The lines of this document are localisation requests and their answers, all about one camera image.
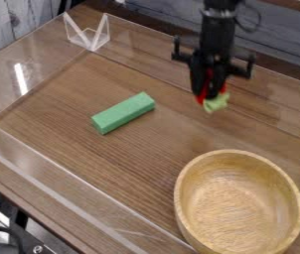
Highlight black cable bottom left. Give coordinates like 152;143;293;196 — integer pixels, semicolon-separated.
0;225;25;254

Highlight red plush strawberry green leaf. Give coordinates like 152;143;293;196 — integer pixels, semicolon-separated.
195;68;229;113

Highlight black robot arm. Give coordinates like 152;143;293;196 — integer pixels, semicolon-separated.
171;0;261;103

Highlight green rectangular foam block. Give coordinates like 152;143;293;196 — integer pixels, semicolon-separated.
91;92;155;135

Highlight wooden oval bowl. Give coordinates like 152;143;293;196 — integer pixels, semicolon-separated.
174;149;300;254

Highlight black metal table frame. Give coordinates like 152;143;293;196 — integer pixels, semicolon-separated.
0;193;76;254

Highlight clear acrylic tray enclosure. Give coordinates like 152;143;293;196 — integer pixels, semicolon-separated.
0;8;300;254

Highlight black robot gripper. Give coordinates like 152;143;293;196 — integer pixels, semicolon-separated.
171;36;256;99

